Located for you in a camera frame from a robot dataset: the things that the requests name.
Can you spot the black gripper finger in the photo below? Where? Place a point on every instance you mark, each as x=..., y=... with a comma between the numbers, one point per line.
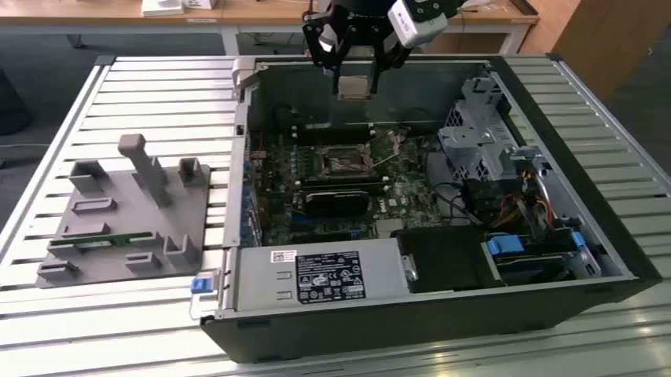
x=311, y=39
x=389, y=55

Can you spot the silver square CPU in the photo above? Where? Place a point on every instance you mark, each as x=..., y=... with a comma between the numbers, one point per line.
x=355, y=87

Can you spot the thin metal locking lever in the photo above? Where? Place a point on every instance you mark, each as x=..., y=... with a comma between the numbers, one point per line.
x=388, y=159

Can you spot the black RAM slot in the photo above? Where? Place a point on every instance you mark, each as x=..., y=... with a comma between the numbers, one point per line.
x=335, y=132
x=335, y=136
x=340, y=180
x=340, y=187
x=340, y=191
x=335, y=141
x=340, y=183
x=335, y=127

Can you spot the CPU socket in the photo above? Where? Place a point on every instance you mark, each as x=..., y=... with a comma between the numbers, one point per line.
x=345, y=161

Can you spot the wooden desk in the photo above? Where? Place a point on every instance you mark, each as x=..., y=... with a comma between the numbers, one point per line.
x=251, y=13

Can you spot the white cardboard box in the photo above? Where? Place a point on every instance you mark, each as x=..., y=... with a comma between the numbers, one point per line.
x=201, y=4
x=163, y=8

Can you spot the silver perforated drive cage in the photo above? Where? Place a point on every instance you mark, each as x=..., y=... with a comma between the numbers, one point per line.
x=465, y=145

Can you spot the green motherboard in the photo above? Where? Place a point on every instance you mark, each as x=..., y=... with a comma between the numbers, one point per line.
x=413, y=184

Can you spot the black graphics card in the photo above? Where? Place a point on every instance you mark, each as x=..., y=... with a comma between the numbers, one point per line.
x=335, y=202

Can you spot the wooden cabinet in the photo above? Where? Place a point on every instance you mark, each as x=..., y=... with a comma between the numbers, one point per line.
x=603, y=39

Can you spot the small silver heat sink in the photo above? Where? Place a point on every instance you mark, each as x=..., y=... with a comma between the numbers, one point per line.
x=389, y=228

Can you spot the black plastic fan shroud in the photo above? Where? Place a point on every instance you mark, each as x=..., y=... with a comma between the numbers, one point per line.
x=445, y=259

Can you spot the hard disk in blue carrier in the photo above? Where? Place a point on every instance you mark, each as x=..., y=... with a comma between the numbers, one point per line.
x=505, y=245

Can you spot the grey parts rack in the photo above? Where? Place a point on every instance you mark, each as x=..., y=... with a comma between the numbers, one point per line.
x=131, y=220

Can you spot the small blue plastic clip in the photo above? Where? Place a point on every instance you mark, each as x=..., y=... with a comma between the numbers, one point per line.
x=578, y=240

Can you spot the grey power supply unit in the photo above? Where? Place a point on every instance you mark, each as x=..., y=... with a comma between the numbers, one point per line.
x=261, y=275

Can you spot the green RAM stick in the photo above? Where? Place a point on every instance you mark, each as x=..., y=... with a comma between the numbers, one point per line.
x=120, y=238

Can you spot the blue case latch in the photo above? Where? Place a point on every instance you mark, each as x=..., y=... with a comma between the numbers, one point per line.
x=203, y=284

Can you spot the black open PC case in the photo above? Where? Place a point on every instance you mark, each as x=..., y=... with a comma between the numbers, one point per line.
x=392, y=334

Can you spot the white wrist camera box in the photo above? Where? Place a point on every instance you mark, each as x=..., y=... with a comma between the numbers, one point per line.
x=419, y=19

